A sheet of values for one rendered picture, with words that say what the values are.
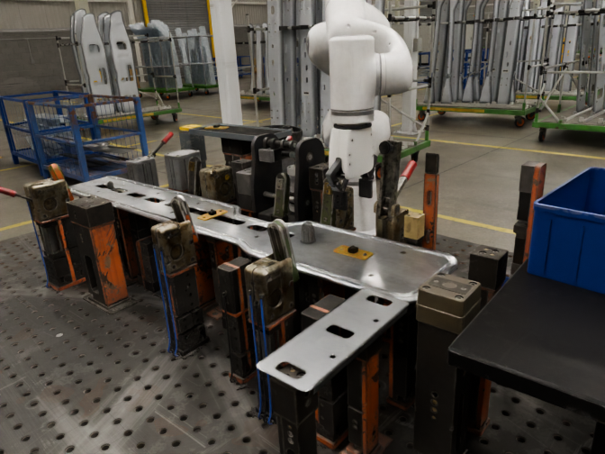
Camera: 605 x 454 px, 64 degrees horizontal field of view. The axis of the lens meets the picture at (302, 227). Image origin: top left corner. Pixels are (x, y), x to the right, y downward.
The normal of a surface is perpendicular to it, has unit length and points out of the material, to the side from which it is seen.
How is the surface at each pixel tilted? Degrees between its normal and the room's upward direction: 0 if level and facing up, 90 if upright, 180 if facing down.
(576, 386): 0
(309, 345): 0
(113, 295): 90
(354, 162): 92
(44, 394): 0
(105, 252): 90
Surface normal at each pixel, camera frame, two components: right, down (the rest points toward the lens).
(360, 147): 0.75, 0.21
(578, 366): -0.05, -0.93
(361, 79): 0.14, 0.36
